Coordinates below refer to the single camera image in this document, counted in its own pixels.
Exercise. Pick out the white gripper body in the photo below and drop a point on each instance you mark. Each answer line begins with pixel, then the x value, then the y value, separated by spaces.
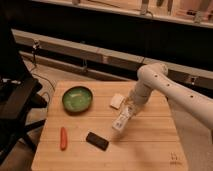
pixel 140 95

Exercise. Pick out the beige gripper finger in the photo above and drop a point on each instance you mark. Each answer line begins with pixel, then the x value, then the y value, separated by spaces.
pixel 133 110

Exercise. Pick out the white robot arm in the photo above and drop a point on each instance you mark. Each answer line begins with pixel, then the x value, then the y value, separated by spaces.
pixel 154 77

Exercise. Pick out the green ceramic bowl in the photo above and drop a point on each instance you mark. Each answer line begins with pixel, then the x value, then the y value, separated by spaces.
pixel 77 99

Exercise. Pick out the white sponge block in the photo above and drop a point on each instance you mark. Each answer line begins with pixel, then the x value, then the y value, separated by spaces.
pixel 116 101

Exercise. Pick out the black rectangular case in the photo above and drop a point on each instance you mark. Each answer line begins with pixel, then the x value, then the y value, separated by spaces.
pixel 97 141

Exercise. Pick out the orange carrot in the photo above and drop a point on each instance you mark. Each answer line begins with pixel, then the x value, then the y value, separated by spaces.
pixel 63 139

